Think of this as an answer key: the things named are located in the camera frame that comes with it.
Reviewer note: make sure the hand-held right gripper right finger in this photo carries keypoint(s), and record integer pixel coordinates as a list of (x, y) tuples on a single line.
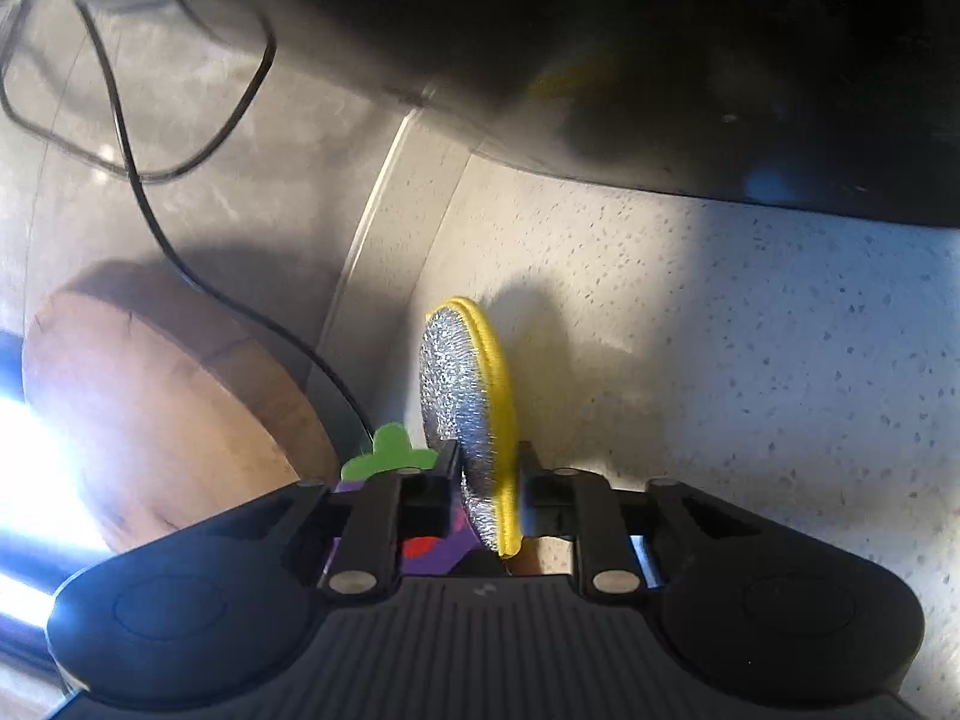
[(529, 480)]

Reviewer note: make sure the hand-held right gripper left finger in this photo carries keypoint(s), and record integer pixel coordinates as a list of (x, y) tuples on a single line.
[(442, 480)]

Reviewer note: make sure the yellow-rimmed silver scrubber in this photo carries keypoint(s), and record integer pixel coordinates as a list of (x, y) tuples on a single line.
[(457, 375)]

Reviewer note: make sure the round wooden cutting board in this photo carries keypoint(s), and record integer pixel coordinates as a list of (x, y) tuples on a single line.
[(150, 390)]

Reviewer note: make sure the grey square rice cooker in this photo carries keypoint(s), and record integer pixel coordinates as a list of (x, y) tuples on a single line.
[(675, 52)]

